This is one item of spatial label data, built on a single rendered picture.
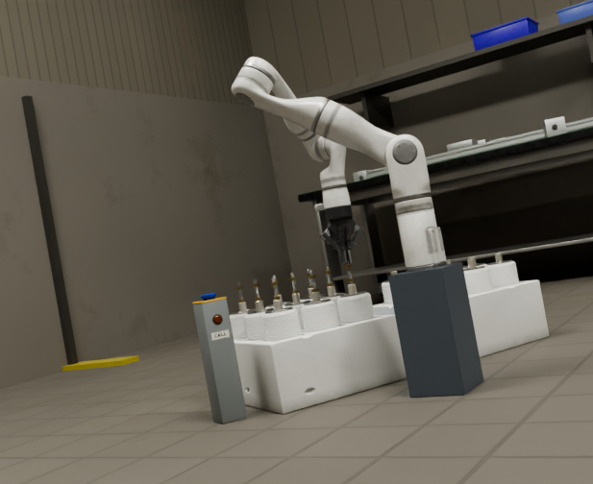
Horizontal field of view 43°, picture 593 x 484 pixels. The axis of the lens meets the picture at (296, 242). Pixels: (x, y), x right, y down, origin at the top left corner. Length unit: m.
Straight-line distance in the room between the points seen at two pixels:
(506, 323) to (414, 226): 0.63
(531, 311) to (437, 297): 0.68
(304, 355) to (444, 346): 0.37
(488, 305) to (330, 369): 0.57
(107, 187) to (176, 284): 0.78
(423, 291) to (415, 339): 0.12
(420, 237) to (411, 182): 0.13
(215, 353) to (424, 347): 0.52
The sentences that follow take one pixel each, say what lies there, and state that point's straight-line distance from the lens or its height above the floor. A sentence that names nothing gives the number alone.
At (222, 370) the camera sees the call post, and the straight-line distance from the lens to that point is 1.94.
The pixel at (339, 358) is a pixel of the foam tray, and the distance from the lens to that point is 2.00.
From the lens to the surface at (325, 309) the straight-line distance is 2.01.
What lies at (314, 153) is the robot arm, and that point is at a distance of 2.11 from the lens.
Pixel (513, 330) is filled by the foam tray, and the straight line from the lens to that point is 2.36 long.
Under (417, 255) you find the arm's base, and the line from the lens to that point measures 1.82.
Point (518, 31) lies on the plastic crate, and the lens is 4.81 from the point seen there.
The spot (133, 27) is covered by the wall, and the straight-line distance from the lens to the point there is 5.20.
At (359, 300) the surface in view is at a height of 0.24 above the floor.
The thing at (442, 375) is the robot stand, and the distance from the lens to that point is 1.82.
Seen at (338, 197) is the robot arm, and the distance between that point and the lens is 2.07.
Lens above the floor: 0.39
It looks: 1 degrees up
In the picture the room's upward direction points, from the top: 10 degrees counter-clockwise
